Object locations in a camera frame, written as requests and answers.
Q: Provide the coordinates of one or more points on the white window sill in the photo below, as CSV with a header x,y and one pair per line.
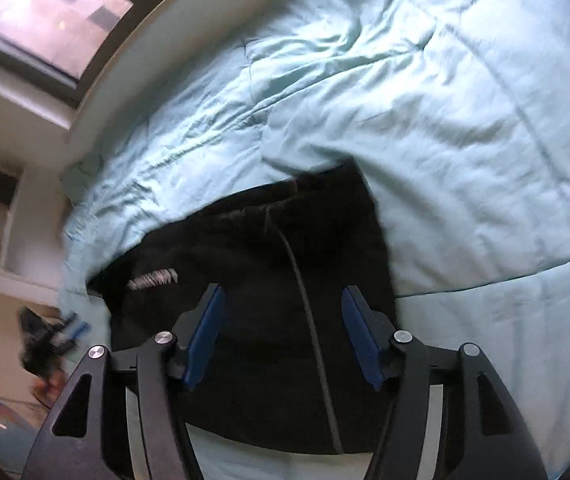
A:
x,y
130,60

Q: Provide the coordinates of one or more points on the white wall shelf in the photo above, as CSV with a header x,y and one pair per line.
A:
x,y
20,240

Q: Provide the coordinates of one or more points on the light blue comforter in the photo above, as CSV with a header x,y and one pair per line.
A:
x,y
415,85

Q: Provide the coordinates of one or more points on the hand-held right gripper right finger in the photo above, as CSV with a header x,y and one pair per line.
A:
x,y
362,335

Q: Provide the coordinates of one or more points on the black hooded jacket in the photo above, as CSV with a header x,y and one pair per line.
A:
x,y
265,270

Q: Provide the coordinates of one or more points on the dark framed window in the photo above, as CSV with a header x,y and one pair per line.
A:
x,y
55,15

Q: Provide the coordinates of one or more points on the dark wall frame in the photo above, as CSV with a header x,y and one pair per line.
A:
x,y
3,186

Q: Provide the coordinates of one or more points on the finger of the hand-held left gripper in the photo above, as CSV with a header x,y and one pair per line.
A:
x,y
76,327

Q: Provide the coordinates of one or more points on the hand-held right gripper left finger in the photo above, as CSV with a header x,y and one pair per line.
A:
x,y
205,335

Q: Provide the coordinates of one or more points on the light blue pillow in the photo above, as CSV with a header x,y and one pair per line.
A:
x,y
84,172

